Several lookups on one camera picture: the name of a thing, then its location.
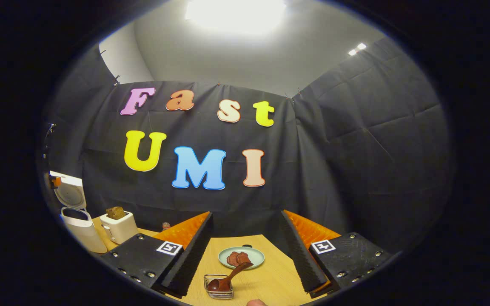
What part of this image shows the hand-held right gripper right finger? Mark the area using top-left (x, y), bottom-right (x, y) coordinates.
top-left (280, 209), bottom-right (392, 298)

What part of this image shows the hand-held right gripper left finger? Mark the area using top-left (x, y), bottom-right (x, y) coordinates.
top-left (100, 211), bottom-right (214, 298)

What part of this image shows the metal wire chopstick holder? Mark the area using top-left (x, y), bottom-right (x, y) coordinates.
top-left (204, 274), bottom-right (234, 300)

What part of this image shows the brown wooden spoon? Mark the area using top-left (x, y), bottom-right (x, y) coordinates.
top-left (208, 262), bottom-right (254, 292)

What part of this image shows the white rice cooker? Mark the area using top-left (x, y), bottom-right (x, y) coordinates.
top-left (49, 171), bottom-right (108, 254)

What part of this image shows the pale green plate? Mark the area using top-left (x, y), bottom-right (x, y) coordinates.
top-left (218, 246), bottom-right (265, 270)

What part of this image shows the white toaster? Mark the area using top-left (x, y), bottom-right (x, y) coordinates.
top-left (100, 210), bottom-right (138, 245)

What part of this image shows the large ceiling light panel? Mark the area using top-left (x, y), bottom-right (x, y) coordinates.
top-left (185, 0), bottom-right (286, 34)

